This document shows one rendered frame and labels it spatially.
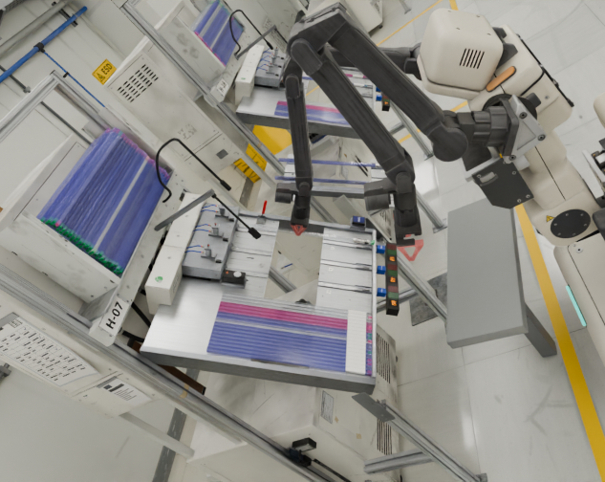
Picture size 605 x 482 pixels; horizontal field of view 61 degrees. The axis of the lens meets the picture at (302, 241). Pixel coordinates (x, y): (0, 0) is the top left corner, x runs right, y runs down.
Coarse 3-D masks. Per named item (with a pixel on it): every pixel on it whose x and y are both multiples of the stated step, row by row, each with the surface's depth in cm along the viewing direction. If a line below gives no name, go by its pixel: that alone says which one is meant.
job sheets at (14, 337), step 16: (0, 320) 148; (16, 320) 148; (0, 336) 154; (16, 336) 153; (32, 336) 152; (48, 336) 152; (0, 352) 161; (16, 352) 159; (32, 352) 158; (48, 352) 157; (64, 352) 157; (32, 368) 166; (48, 368) 164; (64, 368) 163; (80, 368) 162; (64, 384) 171; (112, 384) 167; (128, 384) 166; (128, 400) 173; (144, 400) 172
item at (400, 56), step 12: (384, 48) 147; (396, 48) 147; (408, 48) 147; (288, 60) 151; (336, 60) 147; (348, 60) 147; (396, 60) 146; (408, 60) 143; (288, 72) 149; (300, 72) 148; (408, 72) 145; (300, 84) 151
